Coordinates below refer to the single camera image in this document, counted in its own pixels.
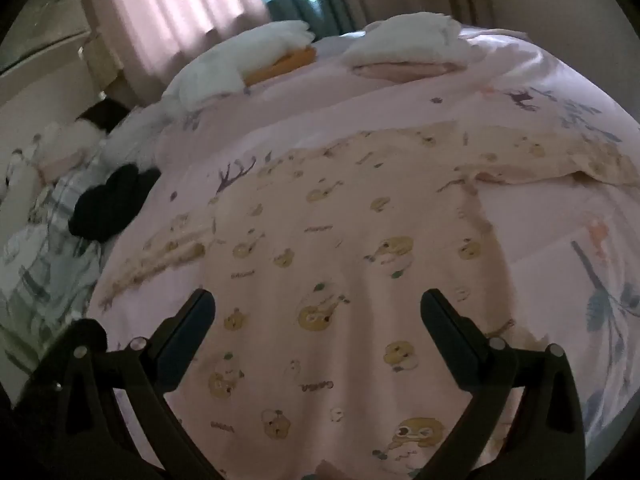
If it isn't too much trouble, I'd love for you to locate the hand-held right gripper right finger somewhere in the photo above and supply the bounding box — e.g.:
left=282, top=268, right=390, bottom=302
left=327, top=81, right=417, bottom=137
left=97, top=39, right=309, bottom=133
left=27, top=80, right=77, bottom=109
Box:
left=420, top=287, right=587, bottom=480

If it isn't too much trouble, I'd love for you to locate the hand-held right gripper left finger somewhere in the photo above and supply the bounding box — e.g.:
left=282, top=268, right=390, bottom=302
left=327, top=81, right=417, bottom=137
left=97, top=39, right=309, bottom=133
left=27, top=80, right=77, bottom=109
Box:
left=15, top=287, right=217, bottom=480

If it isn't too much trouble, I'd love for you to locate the cream printed baby top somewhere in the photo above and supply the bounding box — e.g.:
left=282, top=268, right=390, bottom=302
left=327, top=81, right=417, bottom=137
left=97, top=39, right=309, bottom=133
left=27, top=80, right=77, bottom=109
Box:
left=97, top=122, right=640, bottom=480

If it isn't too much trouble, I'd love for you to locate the black plush cloth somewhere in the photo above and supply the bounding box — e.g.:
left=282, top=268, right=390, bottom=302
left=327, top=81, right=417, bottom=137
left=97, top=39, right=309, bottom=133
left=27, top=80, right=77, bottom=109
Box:
left=68, top=164, right=162, bottom=242

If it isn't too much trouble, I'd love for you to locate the plaid blanket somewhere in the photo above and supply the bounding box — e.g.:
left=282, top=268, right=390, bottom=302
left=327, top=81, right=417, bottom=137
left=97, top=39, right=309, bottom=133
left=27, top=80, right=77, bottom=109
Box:
left=0, top=150, right=131, bottom=361

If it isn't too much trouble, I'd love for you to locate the pale grey pillow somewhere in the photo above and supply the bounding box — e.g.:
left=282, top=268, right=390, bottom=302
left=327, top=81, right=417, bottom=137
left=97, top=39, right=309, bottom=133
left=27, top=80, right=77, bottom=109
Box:
left=102, top=105, right=173, bottom=171

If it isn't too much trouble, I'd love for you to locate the white plush toy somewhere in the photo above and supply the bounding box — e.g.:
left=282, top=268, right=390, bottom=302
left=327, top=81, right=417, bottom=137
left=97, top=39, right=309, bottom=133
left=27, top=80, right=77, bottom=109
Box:
left=0, top=120, right=108, bottom=196

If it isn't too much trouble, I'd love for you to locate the pink printed duvet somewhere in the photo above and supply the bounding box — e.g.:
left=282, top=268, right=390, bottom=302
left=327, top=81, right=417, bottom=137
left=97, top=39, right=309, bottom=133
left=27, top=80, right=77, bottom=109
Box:
left=85, top=27, right=640, bottom=480

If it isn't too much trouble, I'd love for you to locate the pink pillow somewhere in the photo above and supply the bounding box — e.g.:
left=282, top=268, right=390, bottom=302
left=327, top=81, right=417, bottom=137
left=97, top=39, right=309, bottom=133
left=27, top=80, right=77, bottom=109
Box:
left=352, top=60, right=466, bottom=83

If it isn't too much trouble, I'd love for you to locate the large white fluffy towel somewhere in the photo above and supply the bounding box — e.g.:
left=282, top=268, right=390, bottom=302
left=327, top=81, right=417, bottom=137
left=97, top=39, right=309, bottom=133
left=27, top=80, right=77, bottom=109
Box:
left=162, top=20, right=316, bottom=113

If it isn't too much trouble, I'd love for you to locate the orange pillow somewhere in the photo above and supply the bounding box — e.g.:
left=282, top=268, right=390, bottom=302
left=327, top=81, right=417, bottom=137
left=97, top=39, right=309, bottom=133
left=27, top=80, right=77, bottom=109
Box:
left=244, top=46, right=317, bottom=86

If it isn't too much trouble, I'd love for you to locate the small white fluffy towel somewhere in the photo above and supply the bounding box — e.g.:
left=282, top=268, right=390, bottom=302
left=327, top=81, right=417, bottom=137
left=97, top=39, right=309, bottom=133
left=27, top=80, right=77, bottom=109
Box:
left=340, top=11, right=473, bottom=68

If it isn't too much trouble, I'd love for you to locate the cream cabinet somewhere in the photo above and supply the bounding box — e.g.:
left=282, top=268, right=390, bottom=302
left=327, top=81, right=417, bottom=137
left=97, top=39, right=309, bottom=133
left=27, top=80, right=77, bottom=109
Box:
left=0, top=0, right=126, bottom=116

